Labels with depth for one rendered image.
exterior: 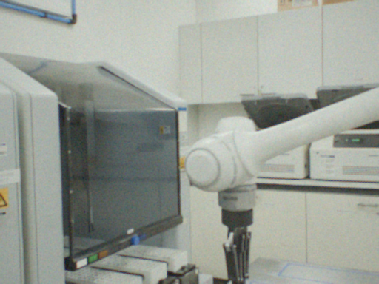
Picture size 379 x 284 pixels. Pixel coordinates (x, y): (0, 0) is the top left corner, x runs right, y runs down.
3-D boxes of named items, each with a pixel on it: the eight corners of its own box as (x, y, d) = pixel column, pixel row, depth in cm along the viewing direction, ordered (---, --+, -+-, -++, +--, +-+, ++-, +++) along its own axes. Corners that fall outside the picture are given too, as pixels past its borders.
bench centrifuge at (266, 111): (232, 177, 356) (231, 95, 352) (260, 168, 409) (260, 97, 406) (303, 180, 328) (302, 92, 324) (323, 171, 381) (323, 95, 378)
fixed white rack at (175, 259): (109, 265, 177) (108, 249, 177) (123, 257, 186) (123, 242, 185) (175, 275, 163) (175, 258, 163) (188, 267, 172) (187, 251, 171)
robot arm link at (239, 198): (210, 185, 104) (211, 211, 104) (248, 187, 100) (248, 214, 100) (226, 180, 112) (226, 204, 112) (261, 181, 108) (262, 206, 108)
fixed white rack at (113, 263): (82, 277, 164) (81, 260, 163) (100, 269, 172) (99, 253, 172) (152, 290, 150) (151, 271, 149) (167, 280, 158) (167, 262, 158)
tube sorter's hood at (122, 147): (-50, 251, 145) (-61, 49, 142) (80, 214, 199) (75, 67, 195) (74, 272, 121) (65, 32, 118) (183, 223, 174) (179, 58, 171)
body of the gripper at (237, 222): (229, 203, 111) (230, 240, 112) (215, 209, 104) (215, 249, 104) (258, 205, 108) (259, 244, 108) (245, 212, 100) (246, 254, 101)
